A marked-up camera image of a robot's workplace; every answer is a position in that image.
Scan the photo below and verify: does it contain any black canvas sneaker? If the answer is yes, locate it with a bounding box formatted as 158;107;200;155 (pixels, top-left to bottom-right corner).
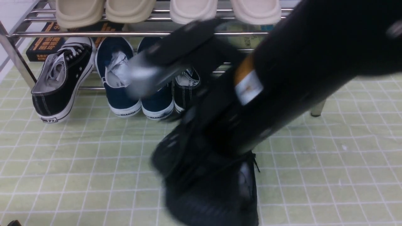
173;68;201;113
31;37;96;123

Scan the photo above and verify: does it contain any black orange book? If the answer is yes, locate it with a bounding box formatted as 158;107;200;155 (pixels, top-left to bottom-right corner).
26;21;124;62

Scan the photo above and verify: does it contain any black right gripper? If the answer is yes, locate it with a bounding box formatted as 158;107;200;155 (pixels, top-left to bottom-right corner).
126;19;255;185

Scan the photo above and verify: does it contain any navy slip-on shoe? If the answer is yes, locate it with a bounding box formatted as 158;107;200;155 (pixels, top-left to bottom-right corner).
137;37;174;121
95;37;142;118

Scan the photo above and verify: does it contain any black knit sneaker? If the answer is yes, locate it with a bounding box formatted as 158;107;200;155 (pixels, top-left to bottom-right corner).
152;126;259;226

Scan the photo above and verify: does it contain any navy slip-on shoe right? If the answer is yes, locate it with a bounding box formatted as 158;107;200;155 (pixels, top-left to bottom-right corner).
137;37;174;121

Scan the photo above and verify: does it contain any navy slip-on shoe left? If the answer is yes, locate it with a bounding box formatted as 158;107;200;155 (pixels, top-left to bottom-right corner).
95;37;142;118

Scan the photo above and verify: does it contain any black canvas sneaker left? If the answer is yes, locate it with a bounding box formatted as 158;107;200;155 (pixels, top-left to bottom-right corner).
31;37;96;123

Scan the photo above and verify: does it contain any cream slipper far right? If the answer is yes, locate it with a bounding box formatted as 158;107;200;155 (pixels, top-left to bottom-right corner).
230;0;281;25

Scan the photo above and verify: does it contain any khaki slipper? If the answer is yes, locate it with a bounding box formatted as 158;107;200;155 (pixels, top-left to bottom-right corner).
56;0;105;29
105;0;156;24

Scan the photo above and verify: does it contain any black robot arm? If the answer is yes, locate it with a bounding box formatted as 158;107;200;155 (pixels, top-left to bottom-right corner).
128;0;401;183

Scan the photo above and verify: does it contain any khaki slipper far left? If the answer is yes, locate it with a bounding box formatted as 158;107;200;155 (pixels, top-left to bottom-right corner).
56;0;105;29

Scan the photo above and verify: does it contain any black canvas sneaker right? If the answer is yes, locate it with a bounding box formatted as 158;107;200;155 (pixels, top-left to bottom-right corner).
173;68;201;113

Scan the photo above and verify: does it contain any cream slipper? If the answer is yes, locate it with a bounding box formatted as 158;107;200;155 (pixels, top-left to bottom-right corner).
170;0;218;24
230;0;281;25

